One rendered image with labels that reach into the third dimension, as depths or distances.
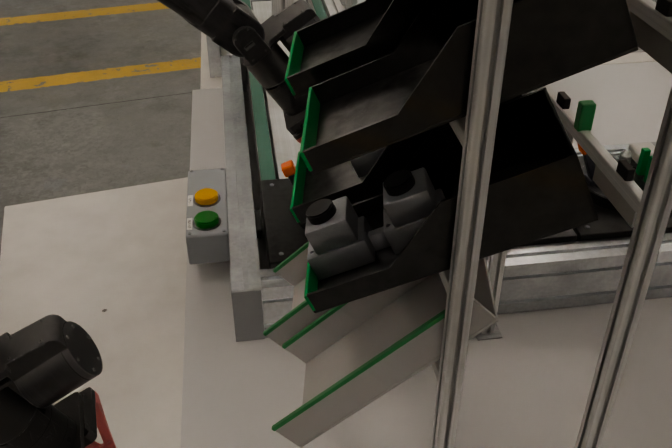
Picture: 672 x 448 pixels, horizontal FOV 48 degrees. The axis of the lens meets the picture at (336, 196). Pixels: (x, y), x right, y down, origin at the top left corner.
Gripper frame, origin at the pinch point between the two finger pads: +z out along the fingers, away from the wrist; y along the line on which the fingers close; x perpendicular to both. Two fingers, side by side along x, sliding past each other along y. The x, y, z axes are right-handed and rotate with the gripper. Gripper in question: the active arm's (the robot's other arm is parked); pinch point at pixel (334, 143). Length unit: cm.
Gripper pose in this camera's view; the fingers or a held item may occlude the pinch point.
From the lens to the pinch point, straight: 119.5
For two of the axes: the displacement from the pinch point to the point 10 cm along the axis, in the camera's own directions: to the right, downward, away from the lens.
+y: -1.4, -5.5, 8.2
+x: -8.2, 5.4, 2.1
